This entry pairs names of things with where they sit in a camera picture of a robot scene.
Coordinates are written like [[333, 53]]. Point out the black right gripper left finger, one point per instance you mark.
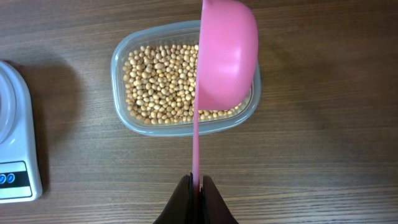
[[179, 208]]

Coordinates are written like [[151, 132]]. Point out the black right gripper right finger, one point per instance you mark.
[[213, 209]]

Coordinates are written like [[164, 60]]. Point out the pink measuring scoop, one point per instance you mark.
[[227, 58]]

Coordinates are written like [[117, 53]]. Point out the white digital kitchen scale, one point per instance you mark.
[[20, 176]]

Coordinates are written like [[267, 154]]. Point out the soybeans pile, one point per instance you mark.
[[160, 83]]

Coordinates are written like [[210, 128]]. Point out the clear plastic container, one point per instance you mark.
[[180, 33]]

